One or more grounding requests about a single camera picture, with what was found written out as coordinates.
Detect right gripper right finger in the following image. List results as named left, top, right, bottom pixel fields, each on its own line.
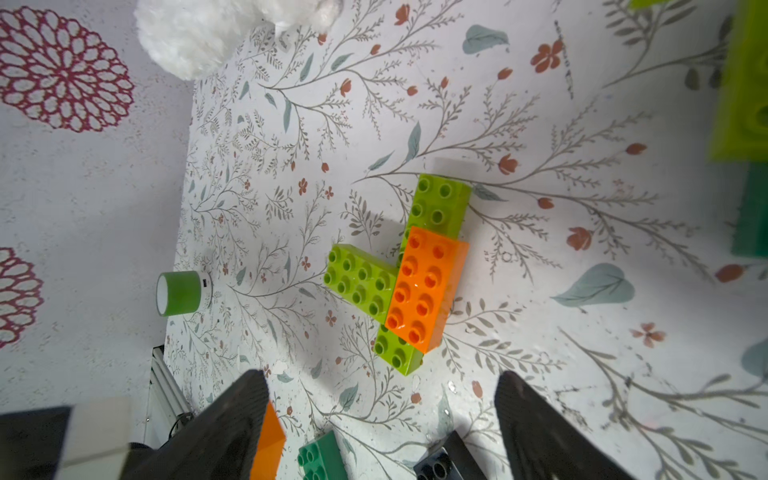
left=494, top=371, right=632, bottom=480

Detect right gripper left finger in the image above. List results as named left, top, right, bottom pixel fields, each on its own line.
left=121, top=369, right=269, bottom=480

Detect white plush toy pink shirt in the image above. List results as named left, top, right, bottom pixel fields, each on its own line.
left=134, top=0, right=343, bottom=81

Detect dark green lego brick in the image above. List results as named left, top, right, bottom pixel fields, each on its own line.
left=732, top=162, right=768, bottom=258
left=297, top=431, right=348, bottom=480

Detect orange lego brick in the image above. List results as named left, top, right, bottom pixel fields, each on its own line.
left=384, top=227, right=469, bottom=354
left=249, top=402, right=286, bottom=480

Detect lime lego brick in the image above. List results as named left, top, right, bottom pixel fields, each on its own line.
left=373, top=325, right=424, bottom=376
left=323, top=243, right=398, bottom=324
left=396, top=174, right=472, bottom=267
left=710, top=0, right=767, bottom=162

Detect dark green lego brick bottom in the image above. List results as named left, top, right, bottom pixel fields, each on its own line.
left=297, top=431, right=348, bottom=480

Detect black lego block left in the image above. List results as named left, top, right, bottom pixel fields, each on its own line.
left=413, top=431, right=487, bottom=480

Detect green tape roll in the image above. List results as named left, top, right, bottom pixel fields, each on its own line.
left=156, top=271, right=213, bottom=317

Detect orange lego brick bottom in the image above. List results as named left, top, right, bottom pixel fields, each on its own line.
left=249, top=402, right=286, bottom=480

